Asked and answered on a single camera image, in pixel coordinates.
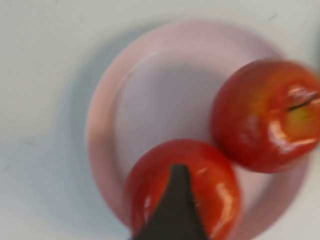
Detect pink round plate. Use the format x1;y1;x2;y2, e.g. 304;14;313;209
84;21;312;240

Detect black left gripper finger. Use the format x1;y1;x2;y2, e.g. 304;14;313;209
128;164;211;240

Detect red apple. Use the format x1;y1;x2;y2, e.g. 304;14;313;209
124;139;243;240
209;58;320;174

